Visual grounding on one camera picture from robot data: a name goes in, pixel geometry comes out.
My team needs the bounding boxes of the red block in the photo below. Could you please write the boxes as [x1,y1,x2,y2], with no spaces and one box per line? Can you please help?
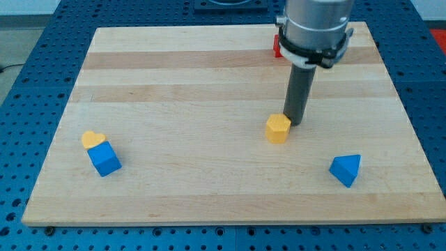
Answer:
[272,34,282,58]

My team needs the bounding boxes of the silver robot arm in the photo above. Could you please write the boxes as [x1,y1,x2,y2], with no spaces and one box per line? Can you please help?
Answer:
[276,0,354,126]

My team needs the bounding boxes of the yellow hexagon block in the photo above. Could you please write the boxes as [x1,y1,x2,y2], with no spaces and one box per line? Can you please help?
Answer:
[265,114,291,144]

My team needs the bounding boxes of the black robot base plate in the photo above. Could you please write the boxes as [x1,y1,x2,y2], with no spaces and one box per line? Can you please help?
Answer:
[193,0,268,13]

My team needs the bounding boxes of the blue cube block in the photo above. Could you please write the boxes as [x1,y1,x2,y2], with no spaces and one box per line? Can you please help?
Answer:
[87,141,122,177]

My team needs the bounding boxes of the black cable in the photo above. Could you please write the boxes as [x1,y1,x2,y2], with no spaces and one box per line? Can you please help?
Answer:
[0,63,24,73]

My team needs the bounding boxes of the yellow heart block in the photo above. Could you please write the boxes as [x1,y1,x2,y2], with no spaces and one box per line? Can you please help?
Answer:
[81,130,107,150]

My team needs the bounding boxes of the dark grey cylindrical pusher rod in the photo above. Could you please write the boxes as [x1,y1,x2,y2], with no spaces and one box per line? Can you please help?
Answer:
[283,65,315,126]

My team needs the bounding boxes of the red object at edge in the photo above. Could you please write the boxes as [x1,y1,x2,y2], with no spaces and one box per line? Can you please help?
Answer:
[430,29,446,54]

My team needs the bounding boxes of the blue triangular prism block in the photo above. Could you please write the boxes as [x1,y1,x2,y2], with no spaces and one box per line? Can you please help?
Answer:
[329,155,362,188]

